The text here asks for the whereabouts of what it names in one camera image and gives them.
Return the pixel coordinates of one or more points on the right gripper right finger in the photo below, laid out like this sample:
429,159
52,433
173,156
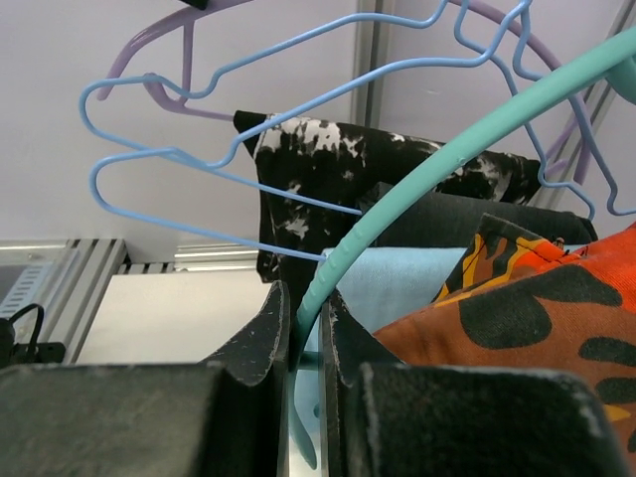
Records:
381,417

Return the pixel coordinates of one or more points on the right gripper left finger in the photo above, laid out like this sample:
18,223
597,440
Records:
224,416

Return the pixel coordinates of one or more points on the orange camouflage trousers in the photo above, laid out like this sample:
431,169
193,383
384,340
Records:
516,299

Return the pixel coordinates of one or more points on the teal plastic hanger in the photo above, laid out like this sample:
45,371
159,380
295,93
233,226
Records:
524,365

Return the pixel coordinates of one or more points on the light blue folded cloth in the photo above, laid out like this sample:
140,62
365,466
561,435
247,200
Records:
386,283

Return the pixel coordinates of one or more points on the dark grey folded garment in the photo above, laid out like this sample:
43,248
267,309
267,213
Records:
442,220

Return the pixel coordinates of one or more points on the black white patterned garment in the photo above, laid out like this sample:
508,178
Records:
339,163

